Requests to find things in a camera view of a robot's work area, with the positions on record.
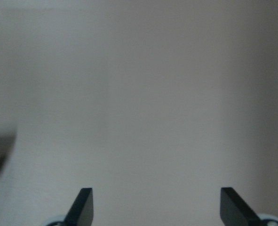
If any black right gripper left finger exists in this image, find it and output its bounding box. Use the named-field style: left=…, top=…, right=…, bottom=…
left=64, top=188, right=94, bottom=226

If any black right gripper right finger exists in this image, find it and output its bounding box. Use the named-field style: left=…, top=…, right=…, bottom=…
left=220, top=187, right=261, bottom=226

